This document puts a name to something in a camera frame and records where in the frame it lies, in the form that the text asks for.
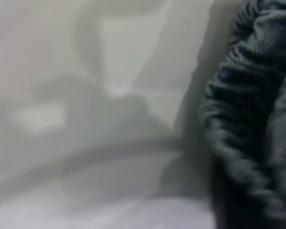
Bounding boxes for blue denim cartoon print shorts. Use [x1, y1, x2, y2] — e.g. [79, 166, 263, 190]
[197, 0, 286, 221]

